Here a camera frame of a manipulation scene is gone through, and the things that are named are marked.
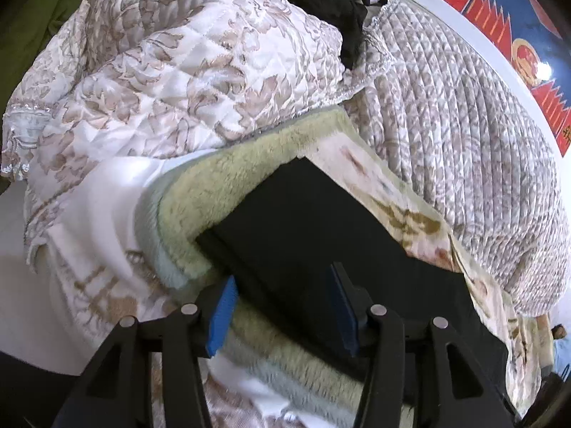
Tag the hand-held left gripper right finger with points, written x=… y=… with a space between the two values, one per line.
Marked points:
x=345 y=307

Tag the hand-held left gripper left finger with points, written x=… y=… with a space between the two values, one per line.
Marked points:
x=221 y=316

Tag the black pants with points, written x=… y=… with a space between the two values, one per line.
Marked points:
x=290 y=232

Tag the fleece printed blanket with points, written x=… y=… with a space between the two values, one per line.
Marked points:
x=214 y=196

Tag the large quilted floral bedspread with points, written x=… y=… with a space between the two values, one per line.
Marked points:
x=446 y=142

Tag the person's dark clothing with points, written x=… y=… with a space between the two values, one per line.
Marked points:
x=26 y=388

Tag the quilted floral lace-trimmed cover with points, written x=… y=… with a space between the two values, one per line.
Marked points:
x=178 y=76

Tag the black cloth pile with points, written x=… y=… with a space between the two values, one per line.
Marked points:
x=339 y=18

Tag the olive green cloth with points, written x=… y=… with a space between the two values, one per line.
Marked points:
x=40 y=9

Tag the red and blue wall poster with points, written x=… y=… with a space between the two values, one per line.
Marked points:
x=513 y=22

